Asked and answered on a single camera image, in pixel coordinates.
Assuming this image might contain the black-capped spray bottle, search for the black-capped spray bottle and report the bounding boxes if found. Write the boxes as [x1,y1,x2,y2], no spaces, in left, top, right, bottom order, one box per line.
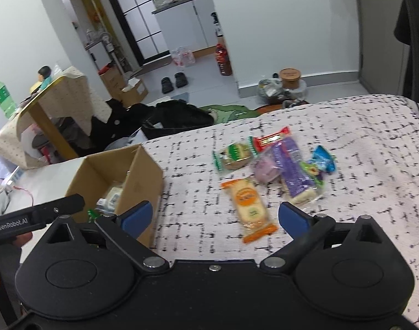
[211,12,224,38]

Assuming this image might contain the person's left hand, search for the person's left hand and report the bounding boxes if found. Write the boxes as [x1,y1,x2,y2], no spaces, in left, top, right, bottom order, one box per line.
[0,233,33,291]

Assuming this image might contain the orange round mat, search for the orange round mat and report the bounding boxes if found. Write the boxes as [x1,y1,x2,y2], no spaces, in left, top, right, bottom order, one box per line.
[256,103,285,116]

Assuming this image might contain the pink plastic bag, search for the pink plastic bag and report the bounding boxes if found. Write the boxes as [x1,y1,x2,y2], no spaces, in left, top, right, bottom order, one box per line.
[170,46,197,67]

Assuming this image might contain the black clothing heap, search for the black clothing heap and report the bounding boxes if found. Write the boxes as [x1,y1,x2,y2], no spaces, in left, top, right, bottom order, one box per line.
[72,98,155,157]

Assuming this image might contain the brown round tub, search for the brown round tub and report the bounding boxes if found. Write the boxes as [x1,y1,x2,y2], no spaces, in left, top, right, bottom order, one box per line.
[279,68,302,90]

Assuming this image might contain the red cable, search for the red cable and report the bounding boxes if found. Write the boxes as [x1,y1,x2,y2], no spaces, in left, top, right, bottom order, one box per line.
[12,186,35,207]

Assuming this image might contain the small white cabinet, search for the small white cabinet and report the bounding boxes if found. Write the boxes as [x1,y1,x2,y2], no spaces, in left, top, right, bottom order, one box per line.
[85,39,119,71]

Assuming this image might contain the small wooden table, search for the small wooden table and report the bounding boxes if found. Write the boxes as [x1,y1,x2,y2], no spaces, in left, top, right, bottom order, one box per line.
[22,76,80,161]

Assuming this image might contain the white snack packet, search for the white snack packet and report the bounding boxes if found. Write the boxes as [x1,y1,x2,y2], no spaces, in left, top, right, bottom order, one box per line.
[95,186,125,213]

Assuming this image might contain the clear plastic bags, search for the clear plastic bags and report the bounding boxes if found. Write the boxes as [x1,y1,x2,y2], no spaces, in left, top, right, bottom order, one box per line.
[257,77,308,108]

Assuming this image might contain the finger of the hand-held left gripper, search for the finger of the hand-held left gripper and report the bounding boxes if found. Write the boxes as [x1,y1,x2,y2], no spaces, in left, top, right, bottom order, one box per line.
[32,194,85,229]

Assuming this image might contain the white kitchen cabinet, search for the white kitchen cabinet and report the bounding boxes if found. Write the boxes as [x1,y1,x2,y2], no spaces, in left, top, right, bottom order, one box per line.
[152,0,218,56]

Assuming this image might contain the brown cardboard box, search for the brown cardboard box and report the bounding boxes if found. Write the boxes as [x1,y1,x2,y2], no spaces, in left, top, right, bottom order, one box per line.
[64,144,165,248]

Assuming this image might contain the black backpack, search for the black backpack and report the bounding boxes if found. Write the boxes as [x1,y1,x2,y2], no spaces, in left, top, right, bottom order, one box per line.
[141,100,215,140]

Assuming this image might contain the green soda bottle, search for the green soda bottle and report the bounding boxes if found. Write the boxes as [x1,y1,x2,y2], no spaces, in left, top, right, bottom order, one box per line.
[0,75,17,118]

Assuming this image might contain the white patterned bedspread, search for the white patterned bedspread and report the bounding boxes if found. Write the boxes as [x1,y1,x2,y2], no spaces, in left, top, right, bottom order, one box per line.
[141,93,419,330]

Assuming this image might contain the orange snack packet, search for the orange snack packet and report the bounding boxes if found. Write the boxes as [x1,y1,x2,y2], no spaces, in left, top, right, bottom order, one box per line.
[220,177,279,244]

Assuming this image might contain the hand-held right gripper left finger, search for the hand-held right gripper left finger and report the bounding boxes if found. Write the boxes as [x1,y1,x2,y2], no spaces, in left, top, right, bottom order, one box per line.
[32,201,169,276]

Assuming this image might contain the black-framed sliding door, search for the black-framed sliding door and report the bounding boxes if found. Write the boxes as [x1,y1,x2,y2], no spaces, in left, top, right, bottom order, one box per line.
[104,0,172,66]

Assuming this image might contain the pile of snack packets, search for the pile of snack packets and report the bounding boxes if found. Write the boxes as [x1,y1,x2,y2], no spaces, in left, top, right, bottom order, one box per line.
[213,126,336,207]

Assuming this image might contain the red oil bottle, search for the red oil bottle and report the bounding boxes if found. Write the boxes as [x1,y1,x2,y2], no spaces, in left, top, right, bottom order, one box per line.
[214,43,233,76]

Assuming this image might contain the green cartoon rug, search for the green cartoon rug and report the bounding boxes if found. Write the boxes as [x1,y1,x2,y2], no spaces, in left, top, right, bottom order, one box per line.
[199,104,261,123]

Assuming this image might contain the tall open cardboard box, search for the tall open cardboard box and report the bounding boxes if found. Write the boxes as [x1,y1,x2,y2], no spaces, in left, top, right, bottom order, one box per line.
[99,65,127,98]

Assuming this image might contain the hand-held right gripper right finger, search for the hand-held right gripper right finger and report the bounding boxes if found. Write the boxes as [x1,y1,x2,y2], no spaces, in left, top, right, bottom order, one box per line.
[260,202,395,276]

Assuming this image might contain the red stool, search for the red stool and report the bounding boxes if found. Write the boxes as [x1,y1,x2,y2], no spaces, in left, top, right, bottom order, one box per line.
[32,134,55,164]

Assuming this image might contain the small table with cloth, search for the small table with cloth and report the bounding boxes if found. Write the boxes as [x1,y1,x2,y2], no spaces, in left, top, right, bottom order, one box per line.
[0,66,112,170]

